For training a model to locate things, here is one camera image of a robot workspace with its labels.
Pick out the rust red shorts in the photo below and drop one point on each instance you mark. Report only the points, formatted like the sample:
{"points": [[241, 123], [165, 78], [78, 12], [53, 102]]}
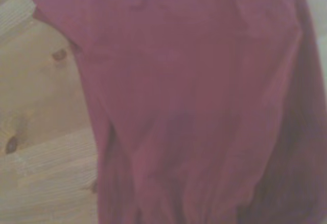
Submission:
{"points": [[194, 101]]}

